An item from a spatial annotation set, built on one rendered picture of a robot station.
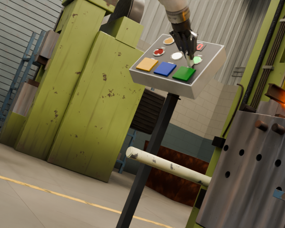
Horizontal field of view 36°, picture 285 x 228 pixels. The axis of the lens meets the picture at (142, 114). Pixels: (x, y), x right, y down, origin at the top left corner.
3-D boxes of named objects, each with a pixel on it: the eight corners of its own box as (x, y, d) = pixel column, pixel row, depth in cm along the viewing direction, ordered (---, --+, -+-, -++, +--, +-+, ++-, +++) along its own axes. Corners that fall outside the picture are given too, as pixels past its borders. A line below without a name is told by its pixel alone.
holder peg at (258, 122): (258, 127, 148) (261, 120, 148) (253, 126, 150) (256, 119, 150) (266, 131, 150) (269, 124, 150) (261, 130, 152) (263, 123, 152)
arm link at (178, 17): (179, 13, 164) (183, 26, 168) (192, 0, 169) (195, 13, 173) (160, 11, 170) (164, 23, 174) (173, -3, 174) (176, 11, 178)
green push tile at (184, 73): (186, 80, 182) (195, 68, 185) (171, 76, 186) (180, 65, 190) (187, 83, 183) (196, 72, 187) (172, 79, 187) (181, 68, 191)
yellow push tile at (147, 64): (148, 70, 194) (158, 60, 197) (135, 67, 198) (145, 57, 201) (149, 73, 195) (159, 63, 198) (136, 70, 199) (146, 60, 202)
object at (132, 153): (129, 159, 167) (134, 146, 168) (123, 156, 172) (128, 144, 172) (212, 190, 189) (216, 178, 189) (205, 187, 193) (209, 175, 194)
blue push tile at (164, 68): (166, 75, 188) (176, 64, 191) (152, 72, 192) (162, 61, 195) (167, 78, 189) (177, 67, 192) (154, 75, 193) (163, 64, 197)
